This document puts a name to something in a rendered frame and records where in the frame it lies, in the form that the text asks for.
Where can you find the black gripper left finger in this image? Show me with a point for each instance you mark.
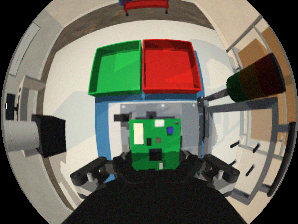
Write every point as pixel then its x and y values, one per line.
pixel 85 179

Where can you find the green circuit board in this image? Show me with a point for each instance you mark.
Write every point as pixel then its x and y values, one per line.
pixel 155 143

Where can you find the red bin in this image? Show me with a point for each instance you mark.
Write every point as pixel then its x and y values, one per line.
pixel 168 64

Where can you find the green bin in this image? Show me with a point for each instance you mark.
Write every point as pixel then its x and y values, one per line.
pixel 117 66

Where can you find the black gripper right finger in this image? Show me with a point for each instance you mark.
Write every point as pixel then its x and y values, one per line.
pixel 222 175

